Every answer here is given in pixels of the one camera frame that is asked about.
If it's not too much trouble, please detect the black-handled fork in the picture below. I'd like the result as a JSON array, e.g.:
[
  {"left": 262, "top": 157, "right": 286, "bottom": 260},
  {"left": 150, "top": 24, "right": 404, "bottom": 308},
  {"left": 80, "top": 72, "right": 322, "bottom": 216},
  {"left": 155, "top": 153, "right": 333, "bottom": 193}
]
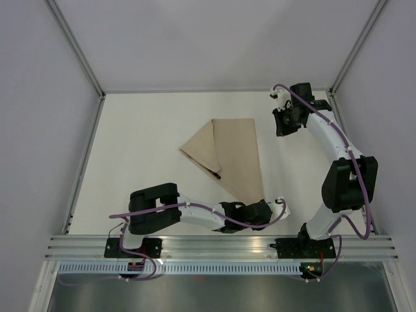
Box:
[{"left": 211, "top": 172, "right": 221, "bottom": 179}]

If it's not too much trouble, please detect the beige cloth napkin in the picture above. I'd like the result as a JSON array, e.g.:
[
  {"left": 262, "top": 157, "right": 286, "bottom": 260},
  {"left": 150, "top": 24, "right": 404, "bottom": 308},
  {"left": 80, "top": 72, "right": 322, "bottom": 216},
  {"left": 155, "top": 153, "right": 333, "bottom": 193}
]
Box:
[{"left": 179, "top": 118, "right": 265, "bottom": 205}]

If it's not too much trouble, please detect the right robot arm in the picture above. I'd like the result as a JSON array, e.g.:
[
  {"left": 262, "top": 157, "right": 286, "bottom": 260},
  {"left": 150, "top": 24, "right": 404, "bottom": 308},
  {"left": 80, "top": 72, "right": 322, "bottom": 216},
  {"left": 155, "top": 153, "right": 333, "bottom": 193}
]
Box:
[{"left": 270, "top": 83, "right": 378, "bottom": 257}]

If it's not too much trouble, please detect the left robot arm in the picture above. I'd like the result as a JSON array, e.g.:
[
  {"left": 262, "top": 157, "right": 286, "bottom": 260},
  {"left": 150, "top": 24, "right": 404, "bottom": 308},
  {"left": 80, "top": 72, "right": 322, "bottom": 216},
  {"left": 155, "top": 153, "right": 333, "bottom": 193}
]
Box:
[{"left": 119, "top": 183, "right": 273, "bottom": 257}]

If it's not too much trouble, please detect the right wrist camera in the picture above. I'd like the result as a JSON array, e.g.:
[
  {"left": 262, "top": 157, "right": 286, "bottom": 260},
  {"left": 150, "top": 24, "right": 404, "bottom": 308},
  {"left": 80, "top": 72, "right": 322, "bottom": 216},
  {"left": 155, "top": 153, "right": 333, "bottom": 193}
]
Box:
[{"left": 270, "top": 88, "right": 291, "bottom": 106}]

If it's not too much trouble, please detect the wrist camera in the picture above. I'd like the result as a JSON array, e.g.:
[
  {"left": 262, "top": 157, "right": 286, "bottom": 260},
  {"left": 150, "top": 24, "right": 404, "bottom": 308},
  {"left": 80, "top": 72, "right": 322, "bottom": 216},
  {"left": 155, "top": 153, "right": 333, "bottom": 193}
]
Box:
[
  {"left": 270, "top": 88, "right": 291, "bottom": 106},
  {"left": 274, "top": 197, "right": 291, "bottom": 220}
]

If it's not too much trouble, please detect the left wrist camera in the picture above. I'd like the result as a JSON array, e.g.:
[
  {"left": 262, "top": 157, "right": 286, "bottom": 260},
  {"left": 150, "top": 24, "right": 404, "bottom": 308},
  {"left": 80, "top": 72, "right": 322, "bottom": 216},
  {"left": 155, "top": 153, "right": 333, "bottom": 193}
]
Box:
[{"left": 274, "top": 197, "right": 291, "bottom": 220}]

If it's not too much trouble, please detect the right side aluminium rail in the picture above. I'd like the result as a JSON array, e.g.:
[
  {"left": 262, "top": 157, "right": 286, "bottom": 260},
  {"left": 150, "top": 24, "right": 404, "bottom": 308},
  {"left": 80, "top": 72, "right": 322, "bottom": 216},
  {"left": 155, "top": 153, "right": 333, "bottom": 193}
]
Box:
[{"left": 326, "top": 90, "right": 378, "bottom": 240}]

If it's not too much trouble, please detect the aluminium rail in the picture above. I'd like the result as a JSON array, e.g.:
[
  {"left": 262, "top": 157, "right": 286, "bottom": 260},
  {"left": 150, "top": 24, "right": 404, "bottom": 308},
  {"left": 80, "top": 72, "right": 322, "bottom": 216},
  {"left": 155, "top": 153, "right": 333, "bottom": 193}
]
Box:
[
  {"left": 44, "top": 235, "right": 398, "bottom": 262},
  {"left": 326, "top": 90, "right": 378, "bottom": 240},
  {"left": 60, "top": 94, "right": 106, "bottom": 235}
]

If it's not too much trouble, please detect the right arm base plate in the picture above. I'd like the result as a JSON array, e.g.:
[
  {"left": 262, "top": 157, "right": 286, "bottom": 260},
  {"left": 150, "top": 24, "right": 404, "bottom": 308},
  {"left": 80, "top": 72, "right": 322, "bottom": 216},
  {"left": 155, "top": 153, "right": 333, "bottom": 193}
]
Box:
[{"left": 273, "top": 238, "right": 337, "bottom": 259}]

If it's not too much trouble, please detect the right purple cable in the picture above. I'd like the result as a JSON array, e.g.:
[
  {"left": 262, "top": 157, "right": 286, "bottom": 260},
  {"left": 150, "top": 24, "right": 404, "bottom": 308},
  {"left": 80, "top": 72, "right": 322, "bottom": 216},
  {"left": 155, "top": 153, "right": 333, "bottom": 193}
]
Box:
[{"left": 272, "top": 83, "right": 373, "bottom": 280}]

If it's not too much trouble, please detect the purple cable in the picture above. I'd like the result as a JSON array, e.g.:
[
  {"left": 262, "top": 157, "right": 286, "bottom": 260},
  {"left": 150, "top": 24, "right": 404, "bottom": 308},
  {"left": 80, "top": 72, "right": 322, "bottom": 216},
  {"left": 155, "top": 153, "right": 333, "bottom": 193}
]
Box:
[
  {"left": 272, "top": 83, "right": 373, "bottom": 280},
  {"left": 58, "top": 198, "right": 287, "bottom": 287}
]

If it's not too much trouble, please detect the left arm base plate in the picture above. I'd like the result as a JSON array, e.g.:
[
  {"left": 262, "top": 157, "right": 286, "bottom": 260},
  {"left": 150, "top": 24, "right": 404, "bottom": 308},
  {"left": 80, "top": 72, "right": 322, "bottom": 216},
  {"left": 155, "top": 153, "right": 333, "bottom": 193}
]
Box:
[{"left": 104, "top": 237, "right": 163, "bottom": 259}]

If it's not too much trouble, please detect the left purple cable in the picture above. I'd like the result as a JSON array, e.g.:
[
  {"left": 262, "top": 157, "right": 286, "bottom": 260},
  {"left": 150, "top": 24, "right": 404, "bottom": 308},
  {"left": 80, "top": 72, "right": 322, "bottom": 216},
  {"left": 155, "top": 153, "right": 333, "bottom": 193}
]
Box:
[{"left": 58, "top": 198, "right": 287, "bottom": 287}]

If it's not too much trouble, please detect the right aluminium frame post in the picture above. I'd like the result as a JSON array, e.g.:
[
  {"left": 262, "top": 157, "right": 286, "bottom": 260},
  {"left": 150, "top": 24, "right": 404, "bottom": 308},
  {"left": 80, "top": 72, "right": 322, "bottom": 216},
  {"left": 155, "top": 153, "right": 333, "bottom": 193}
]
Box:
[{"left": 329, "top": 0, "right": 390, "bottom": 96}]

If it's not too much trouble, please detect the aluminium frame post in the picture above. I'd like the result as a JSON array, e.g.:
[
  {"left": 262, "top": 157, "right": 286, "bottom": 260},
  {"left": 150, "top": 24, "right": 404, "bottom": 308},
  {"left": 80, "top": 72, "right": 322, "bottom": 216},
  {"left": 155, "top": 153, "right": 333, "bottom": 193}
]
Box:
[
  {"left": 44, "top": 0, "right": 105, "bottom": 99},
  {"left": 329, "top": 0, "right": 390, "bottom": 96}
]

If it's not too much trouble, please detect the left side aluminium rail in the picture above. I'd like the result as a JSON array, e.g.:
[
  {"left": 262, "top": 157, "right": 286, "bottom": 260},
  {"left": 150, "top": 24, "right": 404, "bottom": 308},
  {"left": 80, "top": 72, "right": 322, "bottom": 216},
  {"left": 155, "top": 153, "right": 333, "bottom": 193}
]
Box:
[{"left": 60, "top": 94, "right": 106, "bottom": 235}]

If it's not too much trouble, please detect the aluminium front rail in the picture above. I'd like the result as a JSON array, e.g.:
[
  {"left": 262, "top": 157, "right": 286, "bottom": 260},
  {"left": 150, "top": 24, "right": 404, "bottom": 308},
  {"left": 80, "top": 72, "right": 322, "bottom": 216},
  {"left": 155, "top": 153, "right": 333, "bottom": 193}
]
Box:
[{"left": 44, "top": 235, "right": 398, "bottom": 262}]

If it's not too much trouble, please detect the white slotted cable duct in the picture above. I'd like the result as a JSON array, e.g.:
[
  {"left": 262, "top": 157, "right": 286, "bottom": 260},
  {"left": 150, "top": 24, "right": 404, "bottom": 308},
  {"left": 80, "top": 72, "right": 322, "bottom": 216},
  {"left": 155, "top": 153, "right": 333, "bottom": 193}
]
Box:
[{"left": 58, "top": 261, "right": 301, "bottom": 275}]

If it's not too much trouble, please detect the left aluminium frame post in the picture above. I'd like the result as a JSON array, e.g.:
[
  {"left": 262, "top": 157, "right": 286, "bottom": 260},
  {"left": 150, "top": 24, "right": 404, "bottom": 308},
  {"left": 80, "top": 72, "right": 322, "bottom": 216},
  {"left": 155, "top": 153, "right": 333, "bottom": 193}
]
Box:
[{"left": 44, "top": 0, "right": 105, "bottom": 99}]

